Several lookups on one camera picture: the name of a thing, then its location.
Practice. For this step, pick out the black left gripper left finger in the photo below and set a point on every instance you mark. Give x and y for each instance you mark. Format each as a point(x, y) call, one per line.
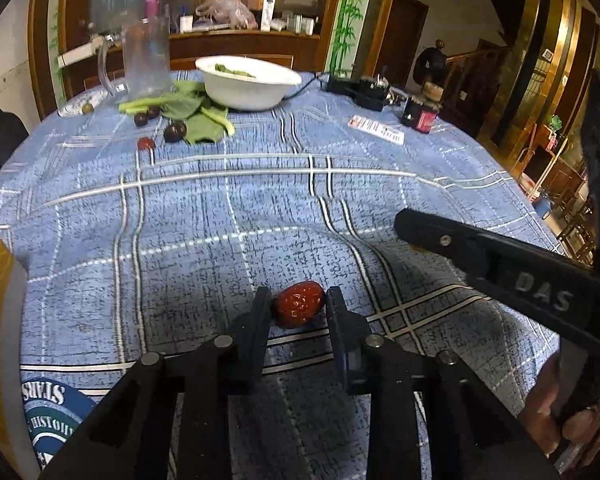
point(227, 365)

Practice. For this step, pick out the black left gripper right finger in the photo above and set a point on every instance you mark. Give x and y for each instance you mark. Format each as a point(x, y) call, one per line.
point(372, 364)

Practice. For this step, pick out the red jujube date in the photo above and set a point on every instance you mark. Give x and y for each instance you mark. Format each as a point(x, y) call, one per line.
point(297, 305)

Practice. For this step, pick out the person right hand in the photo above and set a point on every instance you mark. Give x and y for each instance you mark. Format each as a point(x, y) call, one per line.
point(544, 417)

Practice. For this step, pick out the blue plaid tablecloth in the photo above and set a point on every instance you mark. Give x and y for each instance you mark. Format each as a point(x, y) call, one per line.
point(130, 251)

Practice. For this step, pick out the far red date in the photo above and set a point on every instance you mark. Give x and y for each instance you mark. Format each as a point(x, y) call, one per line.
point(145, 144)

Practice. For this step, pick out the far dark plum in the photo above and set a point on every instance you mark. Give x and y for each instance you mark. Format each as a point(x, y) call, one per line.
point(174, 132)

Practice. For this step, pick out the yellow rimmed white tray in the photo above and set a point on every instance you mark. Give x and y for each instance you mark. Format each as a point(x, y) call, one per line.
point(15, 442)

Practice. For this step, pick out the red black small box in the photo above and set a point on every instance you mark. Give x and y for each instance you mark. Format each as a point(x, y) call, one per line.
point(420, 114)

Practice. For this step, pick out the white paper card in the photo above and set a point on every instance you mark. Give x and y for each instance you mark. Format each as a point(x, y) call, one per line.
point(377, 129)

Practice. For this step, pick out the far dark grape pair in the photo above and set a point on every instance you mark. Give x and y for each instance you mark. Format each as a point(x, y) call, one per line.
point(142, 118)

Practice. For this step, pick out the green leafy vegetables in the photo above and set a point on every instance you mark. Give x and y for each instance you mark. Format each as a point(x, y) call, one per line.
point(206, 121)

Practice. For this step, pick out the white bowl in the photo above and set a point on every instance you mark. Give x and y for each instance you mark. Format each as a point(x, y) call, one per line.
point(245, 84)

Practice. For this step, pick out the clear glass pitcher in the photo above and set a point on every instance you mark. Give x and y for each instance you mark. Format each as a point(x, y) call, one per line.
point(146, 59)

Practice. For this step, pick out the plastic bag on cabinet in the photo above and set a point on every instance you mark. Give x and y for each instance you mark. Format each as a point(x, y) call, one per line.
point(232, 12)

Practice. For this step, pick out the wooden cabinet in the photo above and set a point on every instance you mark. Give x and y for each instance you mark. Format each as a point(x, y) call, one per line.
point(64, 36)

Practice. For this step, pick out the white tube bottle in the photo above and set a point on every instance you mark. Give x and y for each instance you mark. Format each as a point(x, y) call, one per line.
point(267, 15)

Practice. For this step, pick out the pink thermos bottle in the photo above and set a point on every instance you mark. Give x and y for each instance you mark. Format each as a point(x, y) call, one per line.
point(152, 9)

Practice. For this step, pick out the black charger with cables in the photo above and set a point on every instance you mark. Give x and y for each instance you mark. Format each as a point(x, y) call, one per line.
point(372, 93)

